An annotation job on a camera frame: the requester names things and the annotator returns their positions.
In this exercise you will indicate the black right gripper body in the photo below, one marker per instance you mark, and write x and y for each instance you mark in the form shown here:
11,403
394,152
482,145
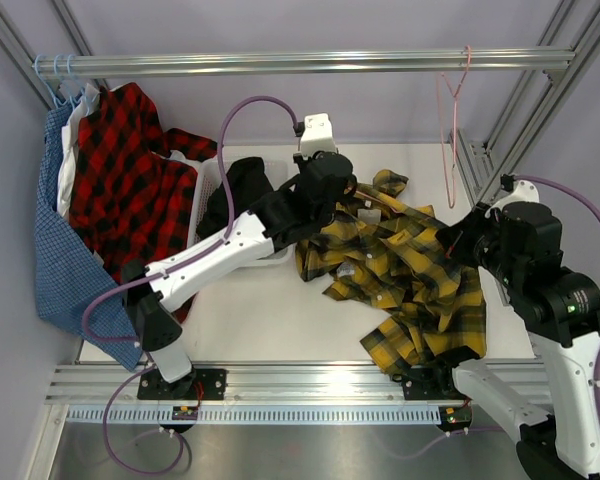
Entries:
478,243

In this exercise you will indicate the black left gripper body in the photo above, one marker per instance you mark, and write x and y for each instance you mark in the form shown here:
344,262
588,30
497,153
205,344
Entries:
326,217

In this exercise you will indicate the yellow plaid shirt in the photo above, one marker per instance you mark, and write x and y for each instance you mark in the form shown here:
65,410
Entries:
389,258

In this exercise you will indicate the pink wire hanger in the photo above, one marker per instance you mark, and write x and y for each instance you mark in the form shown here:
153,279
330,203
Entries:
355,196
449,142

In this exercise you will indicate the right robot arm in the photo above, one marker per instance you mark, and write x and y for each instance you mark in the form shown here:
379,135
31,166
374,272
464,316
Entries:
519,244

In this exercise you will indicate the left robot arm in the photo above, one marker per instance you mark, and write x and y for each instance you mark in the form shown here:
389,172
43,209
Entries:
300,208

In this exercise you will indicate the red black plaid shirt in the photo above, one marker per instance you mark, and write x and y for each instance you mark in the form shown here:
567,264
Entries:
133,189

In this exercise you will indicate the white shirt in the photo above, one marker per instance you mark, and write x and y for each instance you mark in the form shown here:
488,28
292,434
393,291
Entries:
69,136

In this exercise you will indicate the blue checked shirt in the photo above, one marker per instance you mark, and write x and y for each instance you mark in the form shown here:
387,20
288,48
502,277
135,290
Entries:
67,276

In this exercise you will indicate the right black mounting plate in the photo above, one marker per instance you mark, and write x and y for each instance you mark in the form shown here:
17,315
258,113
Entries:
427,383

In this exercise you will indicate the black mounting plate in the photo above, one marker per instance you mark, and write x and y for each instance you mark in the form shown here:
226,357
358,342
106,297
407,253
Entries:
201,383
427,383

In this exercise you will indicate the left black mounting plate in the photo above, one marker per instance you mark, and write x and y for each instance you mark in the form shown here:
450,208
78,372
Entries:
201,383

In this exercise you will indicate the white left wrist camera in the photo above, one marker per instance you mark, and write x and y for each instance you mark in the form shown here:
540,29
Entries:
315,135

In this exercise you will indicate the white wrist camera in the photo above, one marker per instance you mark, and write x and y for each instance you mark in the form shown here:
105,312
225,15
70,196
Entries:
511,191
315,135

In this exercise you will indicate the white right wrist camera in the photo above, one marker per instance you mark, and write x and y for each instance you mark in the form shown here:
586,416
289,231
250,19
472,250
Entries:
511,191

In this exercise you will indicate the aluminium hanging rail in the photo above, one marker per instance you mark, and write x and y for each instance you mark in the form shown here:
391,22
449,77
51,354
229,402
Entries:
333,62

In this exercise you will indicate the slotted white cable duct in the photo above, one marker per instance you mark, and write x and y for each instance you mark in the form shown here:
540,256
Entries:
256,415

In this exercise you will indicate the right frame post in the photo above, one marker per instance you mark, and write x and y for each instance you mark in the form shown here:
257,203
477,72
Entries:
533,103

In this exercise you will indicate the frame post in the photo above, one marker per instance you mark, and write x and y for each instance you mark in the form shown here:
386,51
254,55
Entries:
533,103
21,54

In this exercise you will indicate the blue wire hanger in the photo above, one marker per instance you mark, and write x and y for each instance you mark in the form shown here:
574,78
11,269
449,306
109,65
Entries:
63,85
57,100
82,86

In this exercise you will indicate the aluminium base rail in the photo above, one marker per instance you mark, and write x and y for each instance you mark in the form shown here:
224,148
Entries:
322,383

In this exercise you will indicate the left frame post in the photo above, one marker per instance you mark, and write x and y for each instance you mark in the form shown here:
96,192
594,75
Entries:
21,54

